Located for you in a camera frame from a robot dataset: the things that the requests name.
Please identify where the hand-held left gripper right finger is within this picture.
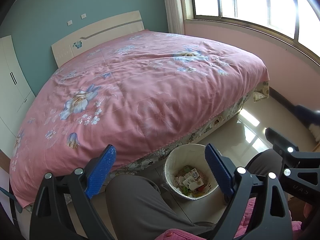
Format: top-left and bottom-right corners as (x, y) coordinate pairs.
(205, 144), (293, 240)

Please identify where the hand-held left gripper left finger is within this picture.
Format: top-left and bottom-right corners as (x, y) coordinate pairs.
(29, 144), (117, 240)

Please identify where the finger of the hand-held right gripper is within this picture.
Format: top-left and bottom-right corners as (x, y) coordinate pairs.
(265, 128), (320, 180)

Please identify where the small white printed box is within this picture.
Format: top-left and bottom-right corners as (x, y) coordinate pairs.
(184, 177), (198, 190)

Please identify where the white round waste bin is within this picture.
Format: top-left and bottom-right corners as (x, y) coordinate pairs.
(164, 144), (223, 202)

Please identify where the person's right hand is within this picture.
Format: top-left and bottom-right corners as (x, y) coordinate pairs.
(301, 202), (314, 214)

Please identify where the person's right leg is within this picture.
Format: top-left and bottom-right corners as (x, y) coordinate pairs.
(246, 149), (284, 178)

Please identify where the dark blue broom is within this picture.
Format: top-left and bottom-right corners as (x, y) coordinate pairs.
(292, 104), (320, 150)

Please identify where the beige floral bed sheet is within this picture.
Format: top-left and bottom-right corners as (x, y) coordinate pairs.
(25, 80), (270, 210)

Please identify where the clear plastic bin liner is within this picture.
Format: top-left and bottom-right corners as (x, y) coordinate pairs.
(161, 144), (223, 202)

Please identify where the pink jacket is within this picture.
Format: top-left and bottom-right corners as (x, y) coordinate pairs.
(155, 197), (303, 240)

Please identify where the bed with pink floral cover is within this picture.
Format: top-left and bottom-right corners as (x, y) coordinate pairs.
(10, 30), (270, 208)

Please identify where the blue rod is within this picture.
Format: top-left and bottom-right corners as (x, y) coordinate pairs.
(0, 186), (22, 213)

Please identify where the white wardrobe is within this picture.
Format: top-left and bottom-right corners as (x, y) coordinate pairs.
(0, 35), (37, 158)

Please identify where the cream bed headboard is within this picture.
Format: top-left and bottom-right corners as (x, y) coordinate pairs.
(51, 10), (145, 68)

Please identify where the cream curtain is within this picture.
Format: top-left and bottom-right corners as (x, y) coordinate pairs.
(161, 0), (185, 35)

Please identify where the window with metal frame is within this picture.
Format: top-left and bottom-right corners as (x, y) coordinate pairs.
(180, 0), (320, 65)

